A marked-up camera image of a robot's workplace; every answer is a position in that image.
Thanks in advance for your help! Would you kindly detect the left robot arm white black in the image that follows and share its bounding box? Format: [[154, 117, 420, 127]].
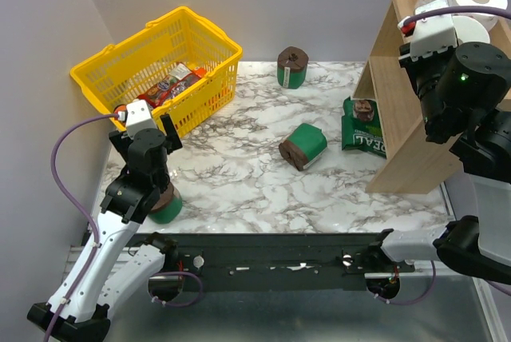
[[27, 108, 182, 341]]

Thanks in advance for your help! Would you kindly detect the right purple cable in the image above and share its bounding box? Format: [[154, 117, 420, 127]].
[[402, 5, 511, 26]]

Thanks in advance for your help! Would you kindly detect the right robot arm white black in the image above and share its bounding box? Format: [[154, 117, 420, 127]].
[[367, 42, 510, 284]]

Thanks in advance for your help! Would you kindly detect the green wrapped roll near left arm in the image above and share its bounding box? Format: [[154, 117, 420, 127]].
[[149, 185, 183, 225]]

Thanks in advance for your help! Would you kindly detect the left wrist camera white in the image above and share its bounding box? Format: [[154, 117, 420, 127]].
[[117, 100, 157, 139]]

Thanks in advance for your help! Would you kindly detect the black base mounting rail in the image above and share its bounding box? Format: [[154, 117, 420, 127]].
[[131, 232, 452, 293]]

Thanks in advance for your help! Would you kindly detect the orange bottle in basket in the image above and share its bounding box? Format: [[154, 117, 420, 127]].
[[113, 105, 127, 116]]

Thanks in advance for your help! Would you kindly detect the red snack bag in basket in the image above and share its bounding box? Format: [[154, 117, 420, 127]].
[[137, 62, 207, 109]]

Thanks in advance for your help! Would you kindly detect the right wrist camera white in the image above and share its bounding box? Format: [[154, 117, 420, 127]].
[[398, 14, 458, 62]]

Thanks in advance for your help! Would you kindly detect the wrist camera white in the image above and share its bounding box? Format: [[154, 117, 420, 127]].
[[398, 14, 458, 62], [117, 100, 157, 139]]

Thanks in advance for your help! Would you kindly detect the purple cable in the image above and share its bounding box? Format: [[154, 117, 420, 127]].
[[402, 5, 511, 26], [42, 113, 123, 342]]

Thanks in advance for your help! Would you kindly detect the upright green brown wrapped roll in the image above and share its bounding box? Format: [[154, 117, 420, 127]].
[[277, 46, 309, 89]]

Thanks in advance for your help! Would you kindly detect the green snack bag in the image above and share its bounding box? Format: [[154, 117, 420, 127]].
[[341, 97, 386, 158]]

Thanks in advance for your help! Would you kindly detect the yellow plastic shopping basket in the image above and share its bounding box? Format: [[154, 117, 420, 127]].
[[70, 6, 243, 137]]

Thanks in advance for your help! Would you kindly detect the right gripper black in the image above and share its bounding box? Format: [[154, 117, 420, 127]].
[[398, 37, 461, 137]]

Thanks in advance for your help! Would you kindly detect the wooden two-tier shelf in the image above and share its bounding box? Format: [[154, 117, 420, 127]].
[[353, 0, 461, 194]]

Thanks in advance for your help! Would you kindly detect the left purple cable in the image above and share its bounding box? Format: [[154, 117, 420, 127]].
[[42, 113, 123, 342]]

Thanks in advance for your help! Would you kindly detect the green brown roll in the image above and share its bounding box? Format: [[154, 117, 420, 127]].
[[277, 46, 309, 89], [279, 123, 327, 171]]

